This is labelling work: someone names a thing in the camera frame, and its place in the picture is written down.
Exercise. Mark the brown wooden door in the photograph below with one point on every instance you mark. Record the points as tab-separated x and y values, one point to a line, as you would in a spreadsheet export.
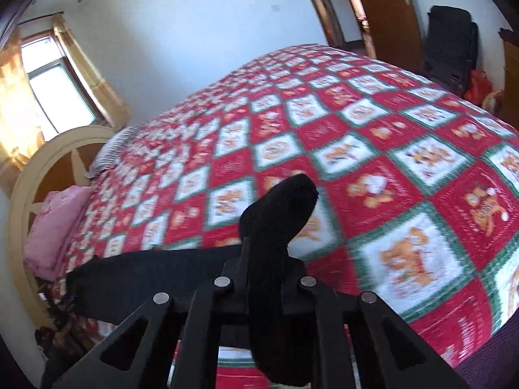
385	28

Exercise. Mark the person's purple clothing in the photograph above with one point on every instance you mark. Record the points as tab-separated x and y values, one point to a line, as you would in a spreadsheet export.
494	364

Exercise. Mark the window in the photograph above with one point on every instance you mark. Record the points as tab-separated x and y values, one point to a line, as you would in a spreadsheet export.
61	85

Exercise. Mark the cream wooden headboard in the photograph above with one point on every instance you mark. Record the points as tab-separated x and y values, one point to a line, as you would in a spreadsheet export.
24	194

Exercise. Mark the folded pink blanket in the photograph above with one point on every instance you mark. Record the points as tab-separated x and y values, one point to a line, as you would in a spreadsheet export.
56	227

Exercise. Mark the wide yellow curtain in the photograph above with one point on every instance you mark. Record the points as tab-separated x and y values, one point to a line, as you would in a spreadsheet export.
16	109

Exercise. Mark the red plastic bag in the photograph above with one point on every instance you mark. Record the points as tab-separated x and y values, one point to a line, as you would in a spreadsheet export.
478	87

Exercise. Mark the black pants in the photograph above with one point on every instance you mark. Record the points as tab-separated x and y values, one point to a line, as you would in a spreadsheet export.
275	219

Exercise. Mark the wooden cabinet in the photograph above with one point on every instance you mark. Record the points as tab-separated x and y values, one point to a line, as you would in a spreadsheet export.
511	81

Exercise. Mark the striped pillow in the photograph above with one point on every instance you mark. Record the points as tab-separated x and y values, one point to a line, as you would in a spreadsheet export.
115	146

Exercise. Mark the red printed bedspread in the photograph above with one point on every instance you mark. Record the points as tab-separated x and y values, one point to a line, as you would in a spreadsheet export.
365	150

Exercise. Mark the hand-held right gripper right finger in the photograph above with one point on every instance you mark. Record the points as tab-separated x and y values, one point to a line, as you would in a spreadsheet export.
296	279

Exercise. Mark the pile of dark clothes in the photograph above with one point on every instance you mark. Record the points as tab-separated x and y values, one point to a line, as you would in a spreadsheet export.
65	332

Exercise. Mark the black folding chair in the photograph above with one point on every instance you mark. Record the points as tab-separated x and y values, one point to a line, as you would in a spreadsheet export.
450	44

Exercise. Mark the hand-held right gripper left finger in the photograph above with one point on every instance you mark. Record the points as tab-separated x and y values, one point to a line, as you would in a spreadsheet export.
235	275

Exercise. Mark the narrow yellow curtain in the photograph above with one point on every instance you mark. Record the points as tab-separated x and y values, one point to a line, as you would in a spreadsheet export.
93	77

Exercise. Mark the brown door frame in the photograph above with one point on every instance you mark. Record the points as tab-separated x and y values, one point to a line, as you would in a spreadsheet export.
324	12

